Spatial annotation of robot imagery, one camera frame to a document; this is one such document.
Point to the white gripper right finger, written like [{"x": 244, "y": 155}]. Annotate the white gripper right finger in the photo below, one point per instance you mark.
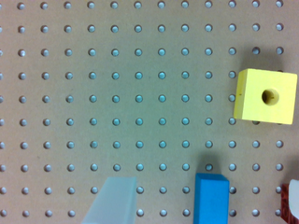
[{"x": 294, "y": 201}]

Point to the brown pegboard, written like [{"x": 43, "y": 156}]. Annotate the brown pegboard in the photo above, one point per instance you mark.
[{"x": 144, "y": 88}]

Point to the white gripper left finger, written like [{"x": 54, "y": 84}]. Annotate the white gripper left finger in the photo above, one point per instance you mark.
[{"x": 115, "y": 203}]

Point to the brown studded block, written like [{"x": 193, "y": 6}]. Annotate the brown studded block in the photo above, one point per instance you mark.
[{"x": 286, "y": 213}]

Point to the yellow block with hole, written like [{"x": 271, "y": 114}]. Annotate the yellow block with hole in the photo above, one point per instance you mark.
[{"x": 265, "y": 96}]

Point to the narrow blue block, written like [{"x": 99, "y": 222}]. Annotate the narrow blue block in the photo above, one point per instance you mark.
[{"x": 211, "y": 199}]

